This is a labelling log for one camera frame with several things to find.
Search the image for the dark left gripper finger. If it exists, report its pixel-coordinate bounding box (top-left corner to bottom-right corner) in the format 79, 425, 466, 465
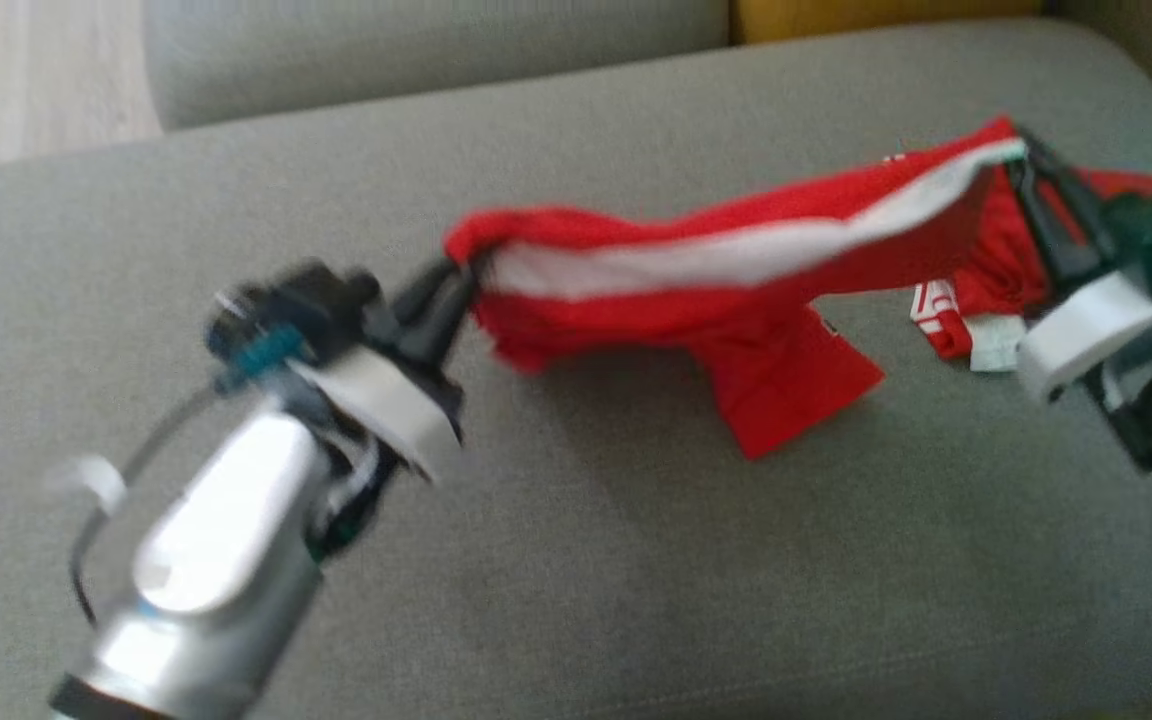
398, 258, 482, 321
414, 280, 482, 363

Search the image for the wide yellow sofa back cushion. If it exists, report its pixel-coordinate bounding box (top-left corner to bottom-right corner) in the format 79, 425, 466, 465
731, 0, 1047, 46

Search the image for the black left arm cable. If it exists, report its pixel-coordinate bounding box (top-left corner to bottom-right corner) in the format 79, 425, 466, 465
69, 385, 237, 626

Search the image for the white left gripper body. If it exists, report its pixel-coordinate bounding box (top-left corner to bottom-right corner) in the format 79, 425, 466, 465
288, 300, 464, 483

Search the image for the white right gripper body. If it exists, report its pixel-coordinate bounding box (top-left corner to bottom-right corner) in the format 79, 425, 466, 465
1016, 270, 1152, 401

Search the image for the white cable tag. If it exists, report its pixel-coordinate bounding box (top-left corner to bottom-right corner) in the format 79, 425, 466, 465
46, 455, 127, 513

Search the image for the red white basketball jersey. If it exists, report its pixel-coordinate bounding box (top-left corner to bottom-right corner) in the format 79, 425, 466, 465
441, 115, 1152, 463

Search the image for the large grey sofa seat cushion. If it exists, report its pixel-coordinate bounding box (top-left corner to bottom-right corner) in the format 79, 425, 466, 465
0, 18, 1152, 720

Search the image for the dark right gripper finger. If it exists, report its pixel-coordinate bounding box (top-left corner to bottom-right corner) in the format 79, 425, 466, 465
1016, 130, 1122, 266
1004, 165, 1097, 296

